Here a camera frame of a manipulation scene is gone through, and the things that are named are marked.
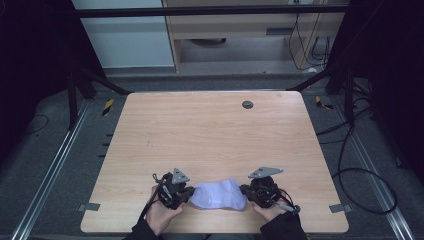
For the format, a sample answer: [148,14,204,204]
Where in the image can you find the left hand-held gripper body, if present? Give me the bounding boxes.
[152,167,192,211]

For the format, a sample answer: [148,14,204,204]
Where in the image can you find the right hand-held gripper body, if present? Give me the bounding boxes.
[247,166,285,210]

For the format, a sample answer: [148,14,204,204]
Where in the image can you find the person's right hand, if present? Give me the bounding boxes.
[249,189,292,224]

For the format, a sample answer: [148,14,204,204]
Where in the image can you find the person's left hand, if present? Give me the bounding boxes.
[145,185,185,237]

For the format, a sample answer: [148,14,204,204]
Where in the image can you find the grey tape piece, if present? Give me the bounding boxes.
[328,203,353,214]
[77,202,101,213]

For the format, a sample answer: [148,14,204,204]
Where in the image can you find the yellow black hazard tape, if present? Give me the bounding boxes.
[101,98,115,117]
[314,95,334,111]

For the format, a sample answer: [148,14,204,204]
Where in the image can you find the light wooden desk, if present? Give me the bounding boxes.
[161,0,348,73]

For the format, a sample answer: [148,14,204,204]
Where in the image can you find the white cabinet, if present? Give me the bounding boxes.
[69,0,176,70]

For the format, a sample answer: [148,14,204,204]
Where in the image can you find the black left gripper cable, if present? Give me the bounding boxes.
[137,173,168,223]

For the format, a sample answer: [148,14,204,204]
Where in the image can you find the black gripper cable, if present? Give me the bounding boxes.
[279,167,399,240]
[137,173,168,223]

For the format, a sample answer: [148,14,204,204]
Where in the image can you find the grey cable plug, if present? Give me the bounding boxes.
[277,201,302,215]

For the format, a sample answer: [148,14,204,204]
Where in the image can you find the black floor cables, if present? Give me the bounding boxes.
[315,79,378,168]

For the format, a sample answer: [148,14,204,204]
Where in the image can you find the aluminium floor rail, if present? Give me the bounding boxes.
[9,99,92,240]
[331,95,416,240]

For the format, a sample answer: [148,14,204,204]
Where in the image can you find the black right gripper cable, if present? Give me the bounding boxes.
[279,167,399,240]

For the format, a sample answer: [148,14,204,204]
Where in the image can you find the black frame stand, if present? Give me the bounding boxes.
[66,63,134,132]
[285,63,356,127]

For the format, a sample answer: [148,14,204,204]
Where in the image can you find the black floor cable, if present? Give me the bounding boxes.
[25,114,50,136]

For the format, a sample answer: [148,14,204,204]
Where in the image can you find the black hanging cables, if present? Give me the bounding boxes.
[287,0,332,72]

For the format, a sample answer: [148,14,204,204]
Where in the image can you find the black frame crossbar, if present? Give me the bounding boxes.
[72,4,350,18]

